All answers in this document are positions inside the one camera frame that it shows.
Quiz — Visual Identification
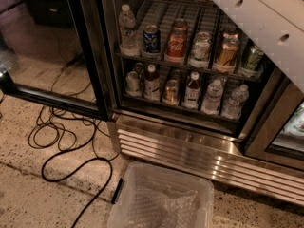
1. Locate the open glass fridge door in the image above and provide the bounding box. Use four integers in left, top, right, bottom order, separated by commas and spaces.
0, 0, 109, 121

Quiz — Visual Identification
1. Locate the dark cabinet in background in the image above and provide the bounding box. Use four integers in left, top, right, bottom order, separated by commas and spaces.
23, 0, 73, 28

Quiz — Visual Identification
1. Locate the bubble wrap sheet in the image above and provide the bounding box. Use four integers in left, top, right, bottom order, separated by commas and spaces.
123, 179, 200, 228

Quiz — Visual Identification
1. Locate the stainless steel display fridge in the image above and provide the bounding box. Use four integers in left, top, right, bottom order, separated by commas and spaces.
89, 0, 304, 205

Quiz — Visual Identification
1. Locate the clear water bottle shelf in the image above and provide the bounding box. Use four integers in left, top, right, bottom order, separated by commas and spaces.
119, 4, 140, 56
201, 79, 223, 115

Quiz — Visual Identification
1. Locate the dark juice bottle white cap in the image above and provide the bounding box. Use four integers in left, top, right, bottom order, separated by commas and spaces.
143, 65, 160, 101

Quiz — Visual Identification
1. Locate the orange gold can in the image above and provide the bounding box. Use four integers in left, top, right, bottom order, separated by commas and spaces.
212, 37, 240, 73

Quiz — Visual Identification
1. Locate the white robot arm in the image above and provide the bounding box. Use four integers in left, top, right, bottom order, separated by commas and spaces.
212, 0, 304, 92

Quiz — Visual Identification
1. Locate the gold can bottom shelf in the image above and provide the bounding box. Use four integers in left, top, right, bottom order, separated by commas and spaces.
162, 79, 179, 105

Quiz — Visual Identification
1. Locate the clear plastic storage bin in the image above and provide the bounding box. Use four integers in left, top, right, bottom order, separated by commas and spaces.
107, 162, 214, 228

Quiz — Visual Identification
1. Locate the black cable on floor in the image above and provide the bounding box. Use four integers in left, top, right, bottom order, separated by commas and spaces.
27, 54, 120, 228

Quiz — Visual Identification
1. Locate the right glass fridge door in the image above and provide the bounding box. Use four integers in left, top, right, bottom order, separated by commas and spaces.
245, 82, 304, 171

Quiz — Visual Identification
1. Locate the rightmost water bottle bottom shelf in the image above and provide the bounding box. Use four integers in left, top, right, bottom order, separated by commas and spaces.
221, 85, 249, 120

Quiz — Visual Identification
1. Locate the red can behind coca-cola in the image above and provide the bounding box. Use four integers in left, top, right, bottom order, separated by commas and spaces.
171, 18, 188, 31

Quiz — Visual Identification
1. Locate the clear water bottle middle shelf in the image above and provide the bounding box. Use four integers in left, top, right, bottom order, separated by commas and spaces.
119, 4, 140, 56

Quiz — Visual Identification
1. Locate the brown tea bottle white cap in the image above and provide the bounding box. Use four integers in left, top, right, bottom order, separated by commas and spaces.
182, 71, 200, 109

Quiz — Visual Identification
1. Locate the green monster can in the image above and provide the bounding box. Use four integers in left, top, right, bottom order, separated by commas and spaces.
240, 44, 264, 79

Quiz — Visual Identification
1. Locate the blue pepsi can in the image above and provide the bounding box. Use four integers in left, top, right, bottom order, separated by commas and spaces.
142, 25, 161, 58

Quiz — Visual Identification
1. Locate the silver can bottom shelf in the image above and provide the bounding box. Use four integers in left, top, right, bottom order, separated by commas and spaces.
126, 71, 142, 97

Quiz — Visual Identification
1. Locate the brown can behind orange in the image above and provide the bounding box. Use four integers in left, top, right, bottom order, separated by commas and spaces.
221, 28, 239, 39

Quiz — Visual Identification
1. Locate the clear water bottle bottom shelf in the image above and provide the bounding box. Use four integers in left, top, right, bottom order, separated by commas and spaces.
201, 79, 223, 115

